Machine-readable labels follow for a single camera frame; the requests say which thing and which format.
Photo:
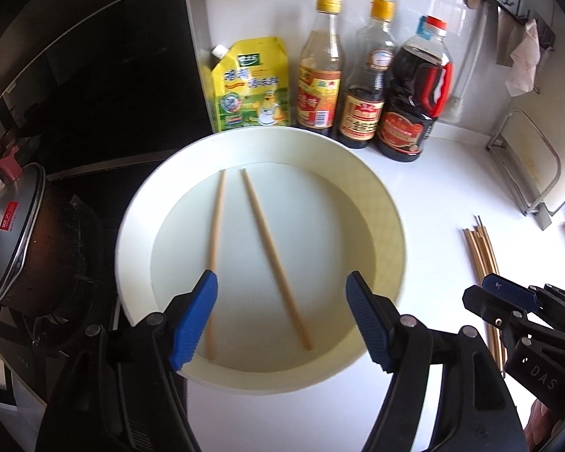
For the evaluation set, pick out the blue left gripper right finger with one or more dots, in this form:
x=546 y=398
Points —
x=375 y=317

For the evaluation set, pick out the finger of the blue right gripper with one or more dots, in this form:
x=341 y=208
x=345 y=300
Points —
x=511 y=287
x=504 y=308

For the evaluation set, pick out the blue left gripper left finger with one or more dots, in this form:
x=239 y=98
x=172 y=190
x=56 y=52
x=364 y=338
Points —
x=188 y=315

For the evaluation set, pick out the person's right hand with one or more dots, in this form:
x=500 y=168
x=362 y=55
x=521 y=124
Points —
x=541 y=424

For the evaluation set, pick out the round cream tray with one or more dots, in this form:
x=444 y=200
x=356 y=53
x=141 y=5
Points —
x=328 y=213

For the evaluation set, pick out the metal cutting board rack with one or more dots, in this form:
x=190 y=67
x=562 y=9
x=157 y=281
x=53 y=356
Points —
x=528 y=162

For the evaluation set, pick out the black gas stove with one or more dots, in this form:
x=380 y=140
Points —
x=75 y=263

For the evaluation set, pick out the cream cutting board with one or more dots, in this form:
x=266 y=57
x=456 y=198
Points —
x=546 y=106

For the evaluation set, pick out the dark pot with glass lid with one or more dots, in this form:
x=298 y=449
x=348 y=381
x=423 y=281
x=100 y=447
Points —
x=14 y=240

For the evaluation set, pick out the hanging white bottle brush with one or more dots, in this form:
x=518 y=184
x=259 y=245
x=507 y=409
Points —
x=455 y=104

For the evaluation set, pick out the soy sauce bottle yellow cap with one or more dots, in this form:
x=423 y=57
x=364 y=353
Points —
x=365 y=88

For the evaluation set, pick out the hanging crumpled cloth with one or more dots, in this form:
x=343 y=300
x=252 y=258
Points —
x=525 y=58

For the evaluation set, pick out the vinegar bottle yellow cap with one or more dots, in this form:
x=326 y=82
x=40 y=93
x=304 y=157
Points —
x=320 y=71

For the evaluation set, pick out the yellow chicken seasoning pouch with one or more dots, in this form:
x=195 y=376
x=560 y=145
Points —
x=251 y=85

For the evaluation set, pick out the large soy sauce jug red handle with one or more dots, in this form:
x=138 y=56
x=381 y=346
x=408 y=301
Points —
x=418 y=88

